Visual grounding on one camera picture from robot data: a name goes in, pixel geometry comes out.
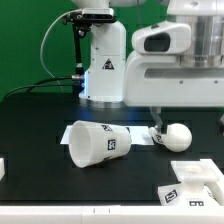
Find white front border rail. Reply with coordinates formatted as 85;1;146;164
0;206;224;224

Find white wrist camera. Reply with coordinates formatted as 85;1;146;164
132;21;191;55

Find white lamp shade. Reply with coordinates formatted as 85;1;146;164
69;121;131;168

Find white lamp base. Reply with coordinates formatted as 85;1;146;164
158;159;224;207

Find white paper sheet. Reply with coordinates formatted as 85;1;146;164
61;125;153;145

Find white lamp bulb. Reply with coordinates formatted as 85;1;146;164
148;123;192;152

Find white left corner block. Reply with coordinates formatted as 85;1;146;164
0;158;5;181

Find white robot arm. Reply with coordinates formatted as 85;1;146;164
71;0;224;127

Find black power cables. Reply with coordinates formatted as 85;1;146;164
1;76;84;101

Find black camera on stand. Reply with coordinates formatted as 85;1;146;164
63;10;117;92

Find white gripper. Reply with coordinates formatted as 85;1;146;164
123;51;224;135

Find grey camera cable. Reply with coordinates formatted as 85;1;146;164
39;9;83;94

